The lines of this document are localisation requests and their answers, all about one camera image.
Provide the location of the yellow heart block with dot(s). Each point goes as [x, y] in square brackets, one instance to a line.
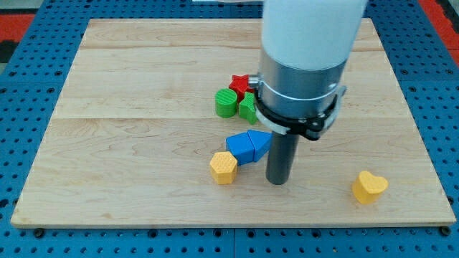
[367, 188]

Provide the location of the blue cube block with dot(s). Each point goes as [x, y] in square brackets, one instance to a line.
[241, 147]

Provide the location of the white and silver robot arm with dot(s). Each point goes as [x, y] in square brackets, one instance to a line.
[305, 46]

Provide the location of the red star block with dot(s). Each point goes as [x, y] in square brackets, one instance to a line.
[240, 85]

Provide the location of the green cylinder block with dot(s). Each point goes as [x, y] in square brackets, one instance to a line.
[225, 103]

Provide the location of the yellow hexagon block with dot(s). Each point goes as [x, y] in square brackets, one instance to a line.
[223, 167]

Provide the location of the wooden board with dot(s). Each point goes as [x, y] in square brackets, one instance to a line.
[134, 129]

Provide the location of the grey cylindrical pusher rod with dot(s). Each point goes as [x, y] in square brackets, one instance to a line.
[280, 157]

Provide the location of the blue triangle block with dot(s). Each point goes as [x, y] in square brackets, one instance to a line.
[261, 143]

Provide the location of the green star block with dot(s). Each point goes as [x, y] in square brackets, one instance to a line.
[247, 109]

